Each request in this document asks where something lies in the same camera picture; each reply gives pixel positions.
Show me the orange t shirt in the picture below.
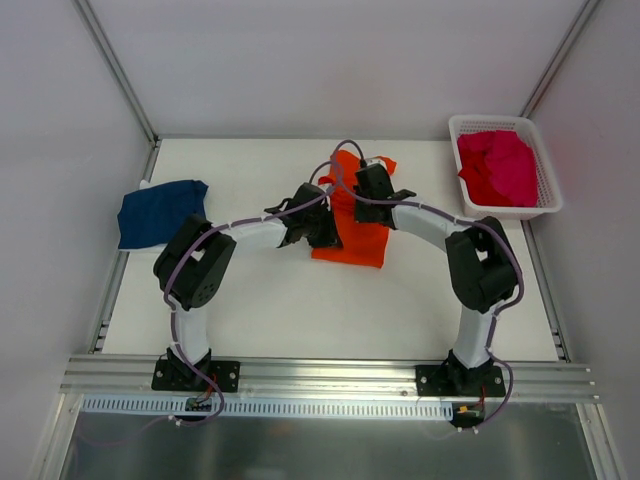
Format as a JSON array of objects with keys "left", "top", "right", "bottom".
[{"left": 311, "top": 150, "right": 396, "bottom": 269}]

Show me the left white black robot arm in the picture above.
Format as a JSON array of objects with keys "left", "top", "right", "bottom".
[{"left": 151, "top": 182, "right": 341, "bottom": 392}]

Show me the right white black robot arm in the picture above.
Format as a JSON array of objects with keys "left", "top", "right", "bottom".
[{"left": 353, "top": 162, "right": 522, "bottom": 396}]

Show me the red t shirt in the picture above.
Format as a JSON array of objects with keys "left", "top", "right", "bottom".
[{"left": 458, "top": 149, "right": 512, "bottom": 207}]

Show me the white plastic basket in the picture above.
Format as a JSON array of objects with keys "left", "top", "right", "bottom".
[{"left": 448, "top": 114, "right": 563, "bottom": 220}]

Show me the pink t shirt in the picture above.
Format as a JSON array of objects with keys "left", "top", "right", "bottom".
[{"left": 457, "top": 130, "right": 538, "bottom": 208}]

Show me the folded blue t shirt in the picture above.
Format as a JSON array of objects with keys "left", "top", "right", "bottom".
[{"left": 117, "top": 180, "right": 209, "bottom": 251}]

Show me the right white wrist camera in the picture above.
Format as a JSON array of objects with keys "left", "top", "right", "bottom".
[{"left": 360, "top": 156, "right": 396, "bottom": 170}]

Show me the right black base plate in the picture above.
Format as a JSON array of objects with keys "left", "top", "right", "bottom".
[{"left": 414, "top": 364, "right": 506, "bottom": 398}]

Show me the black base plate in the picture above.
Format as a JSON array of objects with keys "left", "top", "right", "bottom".
[
  {"left": 414, "top": 364, "right": 506, "bottom": 398},
  {"left": 151, "top": 358, "right": 241, "bottom": 393}
]

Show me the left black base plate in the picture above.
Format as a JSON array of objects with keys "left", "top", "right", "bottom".
[{"left": 151, "top": 358, "right": 241, "bottom": 393}]

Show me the aluminium mounting rail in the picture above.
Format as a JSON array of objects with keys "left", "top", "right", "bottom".
[{"left": 60, "top": 354, "right": 601, "bottom": 404}]

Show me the white slotted cable duct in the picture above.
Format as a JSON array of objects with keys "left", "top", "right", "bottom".
[{"left": 81, "top": 394, "right": 454, "bottom": 421}]

